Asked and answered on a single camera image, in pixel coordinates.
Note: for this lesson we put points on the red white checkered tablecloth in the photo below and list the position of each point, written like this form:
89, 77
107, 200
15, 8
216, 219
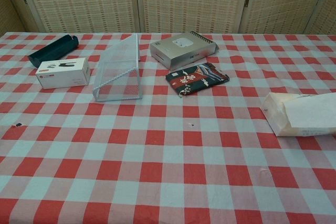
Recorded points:
168, 161

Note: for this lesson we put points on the dark patterned folded cloth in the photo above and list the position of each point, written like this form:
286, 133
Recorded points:
197, 78

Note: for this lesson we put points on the silver flat product box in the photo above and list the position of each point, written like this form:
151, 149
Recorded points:
181, 49

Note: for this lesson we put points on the woven folding screen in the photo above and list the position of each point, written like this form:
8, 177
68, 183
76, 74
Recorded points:
168, 1

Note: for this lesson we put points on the white product box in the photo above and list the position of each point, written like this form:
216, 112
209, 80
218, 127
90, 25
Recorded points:
63, 73

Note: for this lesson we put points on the dark green long box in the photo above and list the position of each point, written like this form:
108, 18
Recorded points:
52, 49

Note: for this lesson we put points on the white paper bag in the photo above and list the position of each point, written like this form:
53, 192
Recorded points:
302, 115

